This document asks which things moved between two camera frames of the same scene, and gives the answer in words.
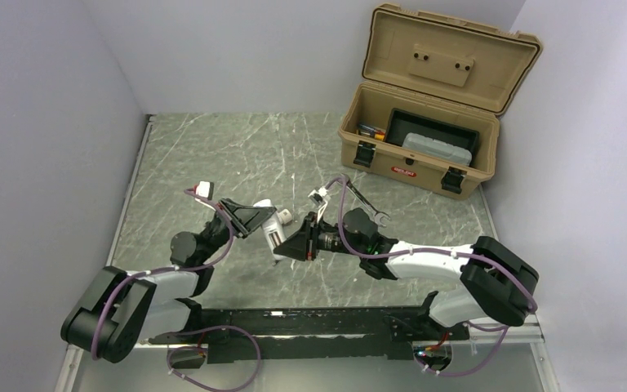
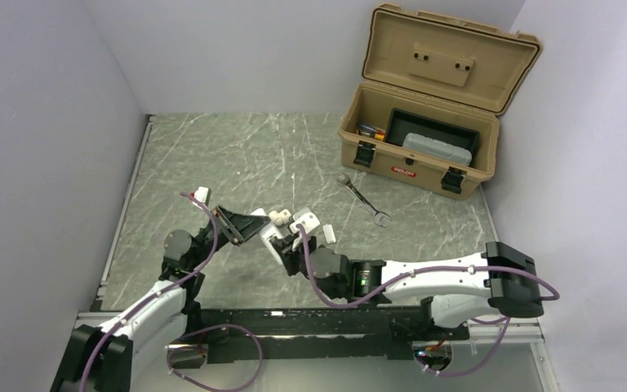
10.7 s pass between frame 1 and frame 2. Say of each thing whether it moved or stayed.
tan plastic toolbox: stayed
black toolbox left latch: stayed
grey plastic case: stayed
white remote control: moved
